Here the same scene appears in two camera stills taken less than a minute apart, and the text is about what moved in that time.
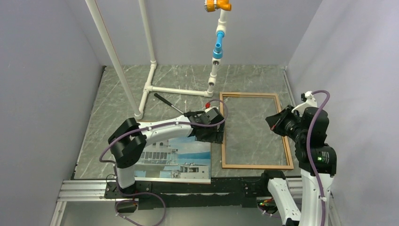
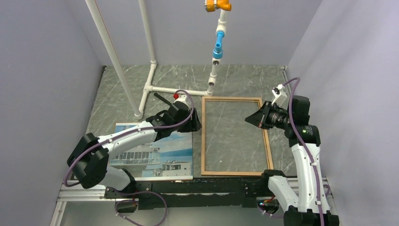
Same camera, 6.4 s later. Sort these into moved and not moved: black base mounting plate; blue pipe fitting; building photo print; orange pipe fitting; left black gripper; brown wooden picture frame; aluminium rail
Moved: brown wooden picture frame; left black gripper; building photo print
Not moved: orange pipe fitting; blue pipe fitting; aluminium rail; black base mounting plate
